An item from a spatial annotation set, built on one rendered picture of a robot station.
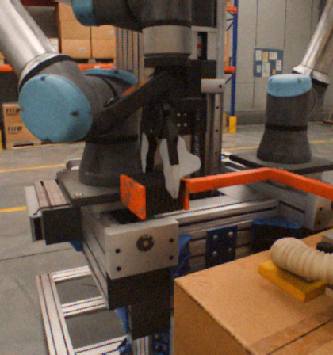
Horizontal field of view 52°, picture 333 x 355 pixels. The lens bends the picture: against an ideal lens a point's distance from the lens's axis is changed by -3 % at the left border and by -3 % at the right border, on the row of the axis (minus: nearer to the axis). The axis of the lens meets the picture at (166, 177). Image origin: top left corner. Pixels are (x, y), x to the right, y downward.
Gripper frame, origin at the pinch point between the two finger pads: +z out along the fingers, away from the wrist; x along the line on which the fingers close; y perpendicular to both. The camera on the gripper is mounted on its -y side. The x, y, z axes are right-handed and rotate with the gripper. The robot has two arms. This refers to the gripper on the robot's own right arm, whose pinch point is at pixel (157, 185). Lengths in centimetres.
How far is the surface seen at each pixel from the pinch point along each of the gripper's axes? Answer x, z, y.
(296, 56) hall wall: 756, -100, 873
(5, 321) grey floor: 130, 106, -31
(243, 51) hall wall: 769, -108, 664
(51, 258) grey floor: 192, 106, 7
